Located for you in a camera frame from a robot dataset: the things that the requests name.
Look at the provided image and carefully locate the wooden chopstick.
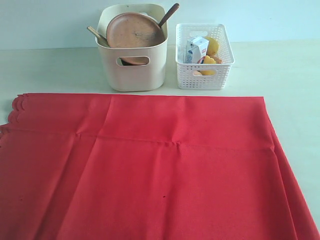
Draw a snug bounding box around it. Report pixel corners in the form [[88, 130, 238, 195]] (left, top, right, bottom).
[[86, 26, 108, 43]]

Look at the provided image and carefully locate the yellow lemon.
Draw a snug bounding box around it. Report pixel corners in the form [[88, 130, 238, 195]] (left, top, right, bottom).
[[205, 36, 219, 57]]

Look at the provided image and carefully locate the cream plastic bin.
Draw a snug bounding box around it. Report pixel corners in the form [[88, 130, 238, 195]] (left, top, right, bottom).
[[95, 3, 168, 92]]

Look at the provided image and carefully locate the orange fried nugget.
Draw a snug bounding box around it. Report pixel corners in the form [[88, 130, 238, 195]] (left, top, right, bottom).
[[212, 56, 223, 64]]

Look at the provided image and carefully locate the white perforated plastic basket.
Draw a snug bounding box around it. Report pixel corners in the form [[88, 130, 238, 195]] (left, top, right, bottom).
[[175, 23, 235, 90]]

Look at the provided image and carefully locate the red tablecloth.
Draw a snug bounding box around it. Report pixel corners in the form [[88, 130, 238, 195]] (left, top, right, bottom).
[[0, 93, 320, 240]]

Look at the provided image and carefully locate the yellow cheese wedge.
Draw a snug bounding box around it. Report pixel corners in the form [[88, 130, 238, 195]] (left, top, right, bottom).
[[200, 55, 217, 76]]

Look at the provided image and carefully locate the brown wooden plate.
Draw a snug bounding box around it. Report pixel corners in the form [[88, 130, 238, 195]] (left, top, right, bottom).
[[106, 12, 166, 65]]

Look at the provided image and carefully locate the dark wooden spoon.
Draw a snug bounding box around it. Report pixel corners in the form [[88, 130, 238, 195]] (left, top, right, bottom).
[[158, 3, 180, 28]]

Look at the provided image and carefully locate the brown egg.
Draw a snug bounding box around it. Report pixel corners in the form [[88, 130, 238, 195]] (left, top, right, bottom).
[[193, 71, 202, 76]]

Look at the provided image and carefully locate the small milk carton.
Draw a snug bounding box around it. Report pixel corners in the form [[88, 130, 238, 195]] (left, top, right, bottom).
[[184, 36, 209, 64]]

